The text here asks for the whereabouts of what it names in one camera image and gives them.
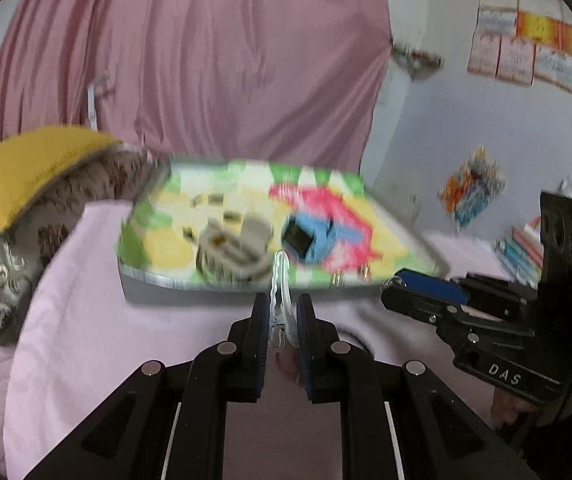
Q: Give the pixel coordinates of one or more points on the colourful hanging bag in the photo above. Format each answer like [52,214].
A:
[471,187]

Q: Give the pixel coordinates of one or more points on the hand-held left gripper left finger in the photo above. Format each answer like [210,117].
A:
[262,340]

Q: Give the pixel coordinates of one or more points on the beige watch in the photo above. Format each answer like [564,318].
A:
[231,250]

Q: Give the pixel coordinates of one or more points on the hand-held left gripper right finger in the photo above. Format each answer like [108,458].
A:
[305,350]

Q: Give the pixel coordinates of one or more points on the person's right hand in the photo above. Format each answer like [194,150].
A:
[521,412]

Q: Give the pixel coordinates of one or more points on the pink curtain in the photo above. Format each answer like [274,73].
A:
[191,60]

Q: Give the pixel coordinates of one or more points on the floral pillow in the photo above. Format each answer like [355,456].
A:
[66,200]

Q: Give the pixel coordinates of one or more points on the yellow pillow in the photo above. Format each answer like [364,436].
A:
[26,170]

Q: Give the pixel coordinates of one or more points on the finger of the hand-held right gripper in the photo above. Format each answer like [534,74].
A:
[431,285]
[416,305]

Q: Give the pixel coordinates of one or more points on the grey box with colourful lining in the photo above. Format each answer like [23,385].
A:
[166,240]

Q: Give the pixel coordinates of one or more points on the stack of books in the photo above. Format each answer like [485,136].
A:
[518,252]

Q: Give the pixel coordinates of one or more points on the pink bed sheet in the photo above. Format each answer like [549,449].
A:
[66,360]

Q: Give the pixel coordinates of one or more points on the group of wall certificates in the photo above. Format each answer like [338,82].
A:
[531,45]

